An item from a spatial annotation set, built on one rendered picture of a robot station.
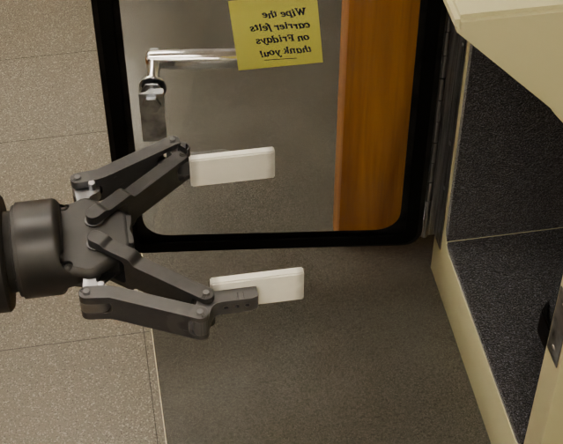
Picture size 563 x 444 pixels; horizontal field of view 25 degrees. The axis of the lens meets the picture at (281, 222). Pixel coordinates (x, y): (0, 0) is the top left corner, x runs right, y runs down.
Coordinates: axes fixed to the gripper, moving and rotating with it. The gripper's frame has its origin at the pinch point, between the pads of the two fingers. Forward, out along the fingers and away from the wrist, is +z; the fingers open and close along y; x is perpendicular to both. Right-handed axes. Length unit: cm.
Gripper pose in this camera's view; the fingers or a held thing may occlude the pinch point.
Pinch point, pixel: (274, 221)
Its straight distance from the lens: 100.9
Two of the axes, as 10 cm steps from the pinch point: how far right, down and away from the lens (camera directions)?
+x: 0.0, 7.0, 7.1
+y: -1.6, -7.0, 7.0
